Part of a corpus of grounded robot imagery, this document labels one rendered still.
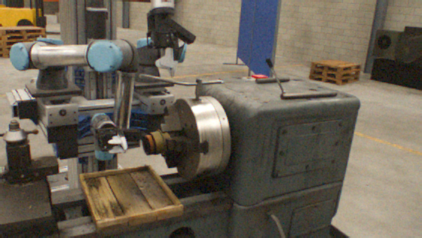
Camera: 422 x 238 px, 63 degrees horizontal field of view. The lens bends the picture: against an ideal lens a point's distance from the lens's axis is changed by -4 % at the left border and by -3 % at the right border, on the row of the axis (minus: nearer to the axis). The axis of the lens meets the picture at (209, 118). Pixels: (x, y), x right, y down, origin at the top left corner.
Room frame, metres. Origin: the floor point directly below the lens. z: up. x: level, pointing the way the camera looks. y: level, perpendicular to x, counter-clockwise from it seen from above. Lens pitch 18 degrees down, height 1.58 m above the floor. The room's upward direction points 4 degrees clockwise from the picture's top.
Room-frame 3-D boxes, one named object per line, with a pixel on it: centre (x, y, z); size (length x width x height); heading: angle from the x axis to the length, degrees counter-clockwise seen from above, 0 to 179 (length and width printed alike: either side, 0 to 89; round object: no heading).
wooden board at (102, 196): (1.18, 0.29, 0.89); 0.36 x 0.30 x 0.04; 29
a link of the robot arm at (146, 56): (1.92, 0.35, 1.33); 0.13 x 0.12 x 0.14; 93
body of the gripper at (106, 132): (1.25, 0.37, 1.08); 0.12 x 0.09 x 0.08; 29
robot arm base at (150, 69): (1.92, 0.36, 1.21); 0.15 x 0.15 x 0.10
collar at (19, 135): (1.07, 0.64, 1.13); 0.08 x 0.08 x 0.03
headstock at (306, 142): (1.51, -0.29, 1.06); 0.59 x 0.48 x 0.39; 119
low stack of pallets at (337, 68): (9.00, -3.13, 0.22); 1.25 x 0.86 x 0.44; 136
